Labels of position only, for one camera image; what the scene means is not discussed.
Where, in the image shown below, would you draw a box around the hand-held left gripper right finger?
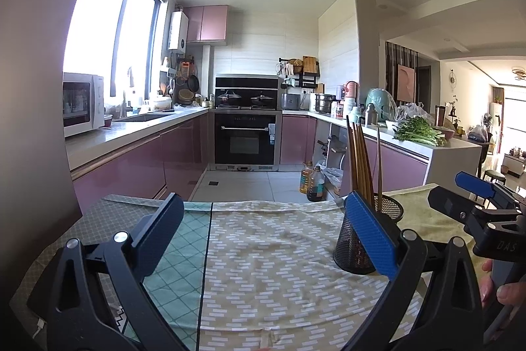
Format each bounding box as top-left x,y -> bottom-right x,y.
343,190 -> 483,351

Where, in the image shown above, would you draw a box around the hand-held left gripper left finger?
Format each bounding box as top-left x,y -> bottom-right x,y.
27,192 -> 185,351

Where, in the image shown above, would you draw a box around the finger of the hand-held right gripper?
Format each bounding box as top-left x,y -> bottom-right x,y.
427,186 -> 494,238
455,171 -> 526,212

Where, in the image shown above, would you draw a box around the black mesh utensil holder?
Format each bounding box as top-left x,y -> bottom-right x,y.
333,192 -> 404,275

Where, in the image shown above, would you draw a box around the bundle of wooden chopsticks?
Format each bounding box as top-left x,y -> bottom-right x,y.
345,114 -> 385,212

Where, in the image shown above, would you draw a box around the person's right hand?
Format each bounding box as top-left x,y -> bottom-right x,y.
480,258 -> 526,308

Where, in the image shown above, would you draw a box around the yellow-green table cloth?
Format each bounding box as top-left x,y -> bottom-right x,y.
386,183 -> 490,265

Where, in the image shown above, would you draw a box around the pink base cabinet with peninsula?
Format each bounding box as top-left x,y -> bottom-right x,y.
280,110 -> 482,199

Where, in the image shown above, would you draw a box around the white plastic bag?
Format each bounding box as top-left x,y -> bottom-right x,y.
323,167 -> 344,193

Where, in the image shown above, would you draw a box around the pink base cabinet with sink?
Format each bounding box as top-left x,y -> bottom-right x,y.
66,106 -> 216,212

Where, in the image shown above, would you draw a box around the cooking oil bottles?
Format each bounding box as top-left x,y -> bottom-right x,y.
306,166 -> 325,202

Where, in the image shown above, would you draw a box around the white standing air conditioner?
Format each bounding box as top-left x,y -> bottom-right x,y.
489,102 -> 503,138

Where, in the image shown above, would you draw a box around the bunch of green vegetables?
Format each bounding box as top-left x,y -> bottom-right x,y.
392,116 -> 446,147

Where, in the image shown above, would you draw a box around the clear plastic bag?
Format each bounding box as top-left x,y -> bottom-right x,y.
394,102 -> 434,125

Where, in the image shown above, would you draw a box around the beige and teal patterned tablecloth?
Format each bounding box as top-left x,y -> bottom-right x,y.
10,192 -> 428,351

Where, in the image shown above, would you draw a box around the steel kitchen sink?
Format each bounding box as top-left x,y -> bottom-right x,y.
115,113 -> 169,123

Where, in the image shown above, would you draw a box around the black integrated stove oven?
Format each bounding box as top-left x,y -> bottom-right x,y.
214,75 -> 284,172

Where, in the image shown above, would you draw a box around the mint green kitchen appliance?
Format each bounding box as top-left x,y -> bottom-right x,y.
365,88 -> 397,123

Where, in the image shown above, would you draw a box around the stainless steel pot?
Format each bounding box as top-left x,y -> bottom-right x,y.
314,93 -> 336,114

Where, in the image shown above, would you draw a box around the hanging pans and strainers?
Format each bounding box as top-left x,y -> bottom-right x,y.
177,61 -> 202,105

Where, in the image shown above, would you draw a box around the black lidded wok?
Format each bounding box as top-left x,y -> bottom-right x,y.
251,92 -> 276,108
216,90 -> 243,108

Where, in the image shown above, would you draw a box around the white microwave oven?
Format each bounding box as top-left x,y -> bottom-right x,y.
62,72 -> 105,138

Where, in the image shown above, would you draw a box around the silver rice cooker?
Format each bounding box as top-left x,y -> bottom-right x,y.
280,93 -> 302,111

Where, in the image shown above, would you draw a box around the large kitchen window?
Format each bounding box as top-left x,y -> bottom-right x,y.
63,0 -> 169,99

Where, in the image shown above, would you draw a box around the framed wall picture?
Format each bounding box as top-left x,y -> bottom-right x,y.
396,63 -> 417,102

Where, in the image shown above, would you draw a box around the black wall rack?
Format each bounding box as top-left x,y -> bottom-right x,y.
278,56 -> 320,89

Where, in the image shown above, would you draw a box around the white wall water heater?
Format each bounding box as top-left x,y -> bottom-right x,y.
168,11 -> 189,51

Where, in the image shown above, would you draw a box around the pink wall cabinet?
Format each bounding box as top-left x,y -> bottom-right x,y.
183,5 -> 228,44

